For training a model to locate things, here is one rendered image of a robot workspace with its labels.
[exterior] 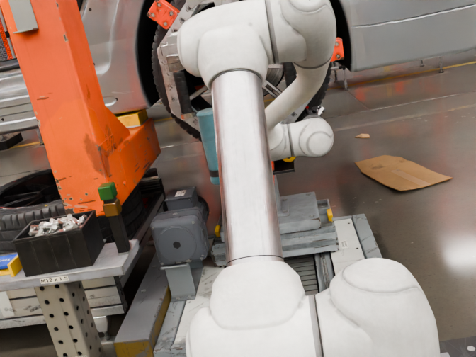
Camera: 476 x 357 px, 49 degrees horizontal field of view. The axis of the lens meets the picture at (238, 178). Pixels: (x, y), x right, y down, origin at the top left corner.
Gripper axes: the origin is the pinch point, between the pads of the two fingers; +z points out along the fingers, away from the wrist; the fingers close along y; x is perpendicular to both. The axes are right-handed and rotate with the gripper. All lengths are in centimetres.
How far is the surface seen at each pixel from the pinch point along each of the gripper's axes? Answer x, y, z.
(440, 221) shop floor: -81, -9, 29
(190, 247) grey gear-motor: 10, -57, -26
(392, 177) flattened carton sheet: -75, -14, 90
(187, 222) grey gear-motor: 16, -51, -25
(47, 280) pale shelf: 43, -71, -63
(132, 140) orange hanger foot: 48, -43, -8
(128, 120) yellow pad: 54, -44, 11
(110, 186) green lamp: 42, -39, -57
